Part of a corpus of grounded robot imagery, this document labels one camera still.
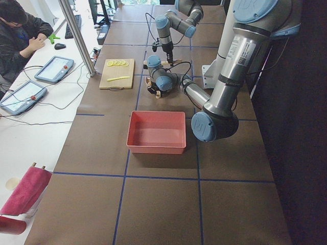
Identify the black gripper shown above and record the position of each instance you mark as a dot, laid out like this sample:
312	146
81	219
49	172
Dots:
168	49
153	89

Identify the pink rolled towel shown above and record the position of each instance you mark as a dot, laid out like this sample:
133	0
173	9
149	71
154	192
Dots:
25	198

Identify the yellow-green plastic knife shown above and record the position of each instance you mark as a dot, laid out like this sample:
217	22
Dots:
117	78

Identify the bamboo cutting board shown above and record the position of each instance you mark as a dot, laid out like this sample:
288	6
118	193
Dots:
117	71

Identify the aluminium frame post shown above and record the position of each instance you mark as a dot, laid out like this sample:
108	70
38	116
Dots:
70	19

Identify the black computer mouse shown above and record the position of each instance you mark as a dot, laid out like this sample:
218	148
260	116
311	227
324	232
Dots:
59	46

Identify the red cup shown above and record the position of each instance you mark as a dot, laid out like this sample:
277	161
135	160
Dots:
12	226

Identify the seated person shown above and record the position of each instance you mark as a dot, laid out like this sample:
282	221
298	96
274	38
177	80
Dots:
22	34

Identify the teach pendant tablet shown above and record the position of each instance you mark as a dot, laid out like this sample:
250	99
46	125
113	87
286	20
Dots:
55	70
24	98

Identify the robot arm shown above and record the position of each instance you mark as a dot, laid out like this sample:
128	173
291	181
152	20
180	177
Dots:
183	19
248	25

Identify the white hand brush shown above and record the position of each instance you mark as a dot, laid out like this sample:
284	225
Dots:
164	63

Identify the green plastic clamp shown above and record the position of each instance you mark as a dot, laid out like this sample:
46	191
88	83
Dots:
52	38

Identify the pink plastic bin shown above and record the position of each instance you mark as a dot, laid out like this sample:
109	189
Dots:
157	132

